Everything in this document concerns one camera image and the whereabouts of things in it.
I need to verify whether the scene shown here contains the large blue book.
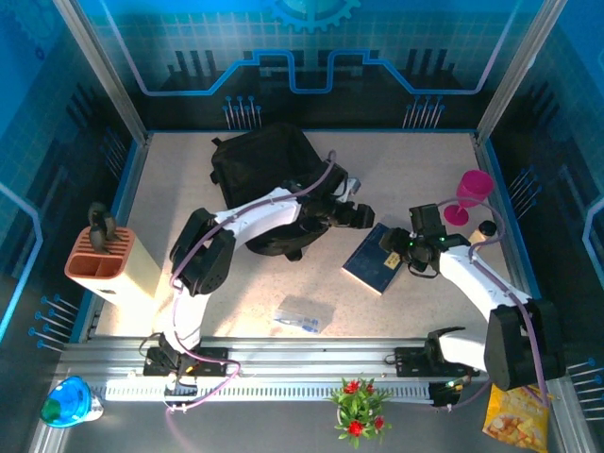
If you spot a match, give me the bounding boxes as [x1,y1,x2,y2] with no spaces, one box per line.
[342,222,407,296]

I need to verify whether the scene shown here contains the black student backpack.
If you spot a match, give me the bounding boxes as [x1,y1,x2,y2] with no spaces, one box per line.
[210,123,331,260]

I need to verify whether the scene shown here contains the clear plastic pencil case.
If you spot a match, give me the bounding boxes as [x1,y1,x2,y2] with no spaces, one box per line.
[273,294,336,335]

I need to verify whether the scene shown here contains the yellow chips bag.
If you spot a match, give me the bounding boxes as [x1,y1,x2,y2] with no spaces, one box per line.
[481,382,551,453]

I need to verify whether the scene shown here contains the small bottle with black cap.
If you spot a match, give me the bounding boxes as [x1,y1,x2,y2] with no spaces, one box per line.
[468,220,497,246]

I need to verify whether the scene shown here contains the pink plastic goblet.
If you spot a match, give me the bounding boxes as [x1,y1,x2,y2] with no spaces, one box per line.
[443,169,495,227]

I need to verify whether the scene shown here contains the black control box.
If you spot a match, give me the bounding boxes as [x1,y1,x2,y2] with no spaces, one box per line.
[163,377,198,402]
[428,380,466,408]

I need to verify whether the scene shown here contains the potted plant with red flowers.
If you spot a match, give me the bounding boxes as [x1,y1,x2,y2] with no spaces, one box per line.
[327,376,393,449]

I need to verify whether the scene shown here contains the beige knife block orange top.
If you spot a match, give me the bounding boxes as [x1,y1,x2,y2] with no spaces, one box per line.
[64,226,161,306]

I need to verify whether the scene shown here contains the blue green plastic toy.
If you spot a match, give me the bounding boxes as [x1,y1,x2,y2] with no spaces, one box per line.
[40,376,105,429]

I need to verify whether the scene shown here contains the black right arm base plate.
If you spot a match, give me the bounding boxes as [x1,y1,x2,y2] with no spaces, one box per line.
[394,346,481,378]

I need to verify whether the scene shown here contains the aluminium table rail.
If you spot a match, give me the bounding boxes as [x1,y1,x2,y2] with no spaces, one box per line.
[56,335,567,378]

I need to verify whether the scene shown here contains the white slotted cable duct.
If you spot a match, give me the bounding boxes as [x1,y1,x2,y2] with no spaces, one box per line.
[89,379,435,403]

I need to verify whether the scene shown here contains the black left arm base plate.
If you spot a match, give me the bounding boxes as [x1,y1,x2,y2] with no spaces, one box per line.
[143,346,229,378]

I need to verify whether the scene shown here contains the aluminium frame post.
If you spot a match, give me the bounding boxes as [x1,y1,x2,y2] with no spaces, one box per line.
[50,0,153,148]
[473,0,570,148]

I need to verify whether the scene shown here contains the black scissors handles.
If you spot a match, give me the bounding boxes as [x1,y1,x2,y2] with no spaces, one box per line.
[87,201,122,254]

